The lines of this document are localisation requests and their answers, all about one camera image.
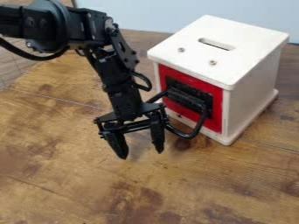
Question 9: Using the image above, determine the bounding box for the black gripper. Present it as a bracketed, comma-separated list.
[92, 93, 172, 160]

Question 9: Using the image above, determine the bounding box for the white wooden drawer box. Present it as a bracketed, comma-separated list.
[146, 15, 288, 145]

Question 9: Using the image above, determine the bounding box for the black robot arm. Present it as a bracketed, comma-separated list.
[0, 0, 168, 158]

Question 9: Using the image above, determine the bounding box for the red drawer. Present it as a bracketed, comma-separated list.
[157, 65, 222, 133]

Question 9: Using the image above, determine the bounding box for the black drawer handle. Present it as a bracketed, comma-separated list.
[146, 75, 213, 139]

